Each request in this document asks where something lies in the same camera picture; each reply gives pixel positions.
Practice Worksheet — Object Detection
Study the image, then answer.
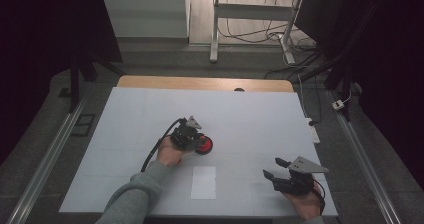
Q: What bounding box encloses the white desk frame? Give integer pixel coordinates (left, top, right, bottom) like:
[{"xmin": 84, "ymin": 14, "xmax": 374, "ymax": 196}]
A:
[{"xmin": 209, "ymin": 0, "xmax": 305, "ymax": 66}]

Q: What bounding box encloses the white power strip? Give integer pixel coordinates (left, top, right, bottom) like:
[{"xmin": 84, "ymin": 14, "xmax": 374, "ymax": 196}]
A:
[{"xmin": 305, "ymin": 117, "xmax": 321, "ymax": 145}]

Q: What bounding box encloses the red ink pad black case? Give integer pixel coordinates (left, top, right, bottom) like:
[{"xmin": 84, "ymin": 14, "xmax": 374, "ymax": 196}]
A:
[{"xmin": 194, "ymin": 135, "xmax": 214, "ymax": 156}]

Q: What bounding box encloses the black stand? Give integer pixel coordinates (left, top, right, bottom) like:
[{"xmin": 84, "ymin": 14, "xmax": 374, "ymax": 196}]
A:
[
  {"xmin": 298, "ymin": 33, "xmax": 356, "ymax": 122},
  {"xmin": 68, "ymin": 48, "xmax": 126, "ymax": 114}
]

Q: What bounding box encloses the white table cover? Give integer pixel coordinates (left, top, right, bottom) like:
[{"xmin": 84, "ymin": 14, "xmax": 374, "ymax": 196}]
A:
[{"xmin": 58, "ymin": 86, "xmax": 339, "ymax": 217}]

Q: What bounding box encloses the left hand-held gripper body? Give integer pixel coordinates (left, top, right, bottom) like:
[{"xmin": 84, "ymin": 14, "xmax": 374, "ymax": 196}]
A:
[{"xmin": 169, "ymin": 115, "xmax": 205, "ymax": 152}]

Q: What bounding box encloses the person's left hand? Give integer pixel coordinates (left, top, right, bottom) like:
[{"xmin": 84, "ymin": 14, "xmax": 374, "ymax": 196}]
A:
[{"xmin": 156, "ymin": 135, "xmax": 188, "ymax": 169}]

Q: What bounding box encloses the person's right hand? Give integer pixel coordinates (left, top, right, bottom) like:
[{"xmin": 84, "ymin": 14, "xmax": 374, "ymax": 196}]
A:
[{"xmin": 282, "ymin": 183, "xmax": 325, "ymax": 222}]

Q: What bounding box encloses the metal floor rail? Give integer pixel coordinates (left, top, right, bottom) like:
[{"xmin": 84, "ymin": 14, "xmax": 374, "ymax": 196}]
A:
[
  {"xmin": 328, "ymin": 90, "xmax": 403, "ymax": 224},
  {"xmin": 5, "ymin": 97, "xmax": 88, "ymax": 224}
]

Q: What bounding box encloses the white cabinet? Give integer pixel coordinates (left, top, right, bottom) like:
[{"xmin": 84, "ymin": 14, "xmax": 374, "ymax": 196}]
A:
[{"xmin": 100, "ymin": 0, "xmax": 192, "ymax": 39}]

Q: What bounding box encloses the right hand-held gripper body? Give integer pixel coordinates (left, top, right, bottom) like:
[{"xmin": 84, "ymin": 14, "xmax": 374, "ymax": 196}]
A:
[{"xmin": 272, "ymin": 155, "xmax": 330, "ymax": 197}]

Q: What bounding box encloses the white paper sheet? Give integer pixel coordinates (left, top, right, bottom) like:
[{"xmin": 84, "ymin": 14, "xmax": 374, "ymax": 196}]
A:
[{"xmin": 190, "ymin": 165, "xmax": 217, "ymax": 200}]

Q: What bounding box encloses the black floor socket box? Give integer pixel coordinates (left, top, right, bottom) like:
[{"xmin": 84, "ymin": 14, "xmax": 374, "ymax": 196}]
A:
[{"xmin": 70, "ymin": 113, "xmax": 97, "ymax": 138}]

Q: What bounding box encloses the tangle of floor cables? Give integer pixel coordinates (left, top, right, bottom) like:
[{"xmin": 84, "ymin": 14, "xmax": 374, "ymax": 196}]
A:
[{"xmin": 218, "ymin": 0, "xmax": 323, "ymax": 80}]

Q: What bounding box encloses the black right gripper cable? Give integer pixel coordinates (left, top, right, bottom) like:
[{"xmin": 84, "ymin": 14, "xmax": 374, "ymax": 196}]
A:
[{"xmin": 312, "ymin": 178, "xmax": 327, "ymax": 216}]

